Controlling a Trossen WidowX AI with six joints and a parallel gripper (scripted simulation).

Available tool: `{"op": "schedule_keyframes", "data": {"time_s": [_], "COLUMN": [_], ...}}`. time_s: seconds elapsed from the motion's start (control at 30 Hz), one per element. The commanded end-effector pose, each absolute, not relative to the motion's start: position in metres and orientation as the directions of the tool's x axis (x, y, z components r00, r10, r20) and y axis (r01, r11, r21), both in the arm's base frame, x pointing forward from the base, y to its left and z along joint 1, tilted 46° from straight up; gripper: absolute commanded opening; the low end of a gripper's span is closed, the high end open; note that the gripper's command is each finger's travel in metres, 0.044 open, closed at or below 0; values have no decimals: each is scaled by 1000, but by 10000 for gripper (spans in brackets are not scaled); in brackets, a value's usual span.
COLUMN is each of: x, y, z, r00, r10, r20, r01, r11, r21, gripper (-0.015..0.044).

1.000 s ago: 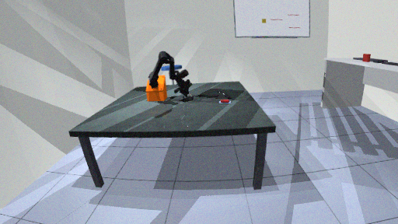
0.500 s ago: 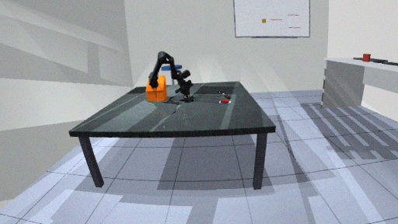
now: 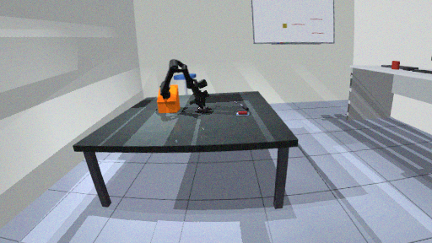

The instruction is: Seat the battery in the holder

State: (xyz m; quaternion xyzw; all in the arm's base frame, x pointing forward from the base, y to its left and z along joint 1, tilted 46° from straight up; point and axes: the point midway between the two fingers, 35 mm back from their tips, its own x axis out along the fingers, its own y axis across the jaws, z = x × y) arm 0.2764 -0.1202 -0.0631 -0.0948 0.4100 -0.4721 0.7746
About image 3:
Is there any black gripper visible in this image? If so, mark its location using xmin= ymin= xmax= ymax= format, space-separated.
xmin=189 ymin=90 xmax=210 ymax=109

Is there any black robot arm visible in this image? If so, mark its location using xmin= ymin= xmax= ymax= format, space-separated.
xmin=159 ymin=59 xmax=208 ymax=99

